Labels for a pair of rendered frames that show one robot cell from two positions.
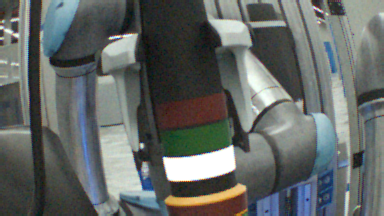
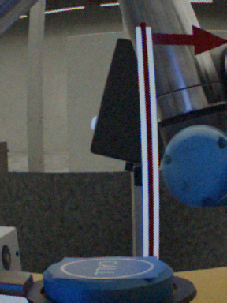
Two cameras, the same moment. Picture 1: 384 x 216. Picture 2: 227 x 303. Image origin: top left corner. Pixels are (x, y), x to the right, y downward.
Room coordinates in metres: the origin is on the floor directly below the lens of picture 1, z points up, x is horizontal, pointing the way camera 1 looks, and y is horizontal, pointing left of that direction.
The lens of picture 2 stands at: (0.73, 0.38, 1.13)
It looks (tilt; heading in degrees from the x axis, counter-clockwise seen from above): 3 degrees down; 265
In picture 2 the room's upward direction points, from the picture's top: 2 degrees counter-clockwise
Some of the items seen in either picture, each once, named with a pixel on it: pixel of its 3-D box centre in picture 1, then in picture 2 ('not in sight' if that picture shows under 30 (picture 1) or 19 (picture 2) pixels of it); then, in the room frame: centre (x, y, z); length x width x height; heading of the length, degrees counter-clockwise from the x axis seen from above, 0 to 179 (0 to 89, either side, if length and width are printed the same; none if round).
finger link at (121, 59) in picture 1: (129, 94); not in sight; (0.35, 0.03, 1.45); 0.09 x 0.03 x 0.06; 173
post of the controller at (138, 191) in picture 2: not in sight; (144, 230); (0.61, -0.57, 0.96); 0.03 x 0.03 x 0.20; 82
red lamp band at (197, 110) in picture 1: (190, 110); not in sight; (0.33, 0.00, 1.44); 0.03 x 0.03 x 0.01
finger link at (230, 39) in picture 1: (233, 75); not in sight; (0.35, -0.02, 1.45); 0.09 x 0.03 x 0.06; 11
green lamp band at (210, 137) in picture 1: (195, 137); not in sight; (0.33, 0.00, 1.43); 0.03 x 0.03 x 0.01
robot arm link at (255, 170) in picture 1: (209, 184); not in sight; (0.62, 0.00, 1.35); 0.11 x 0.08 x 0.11; 115
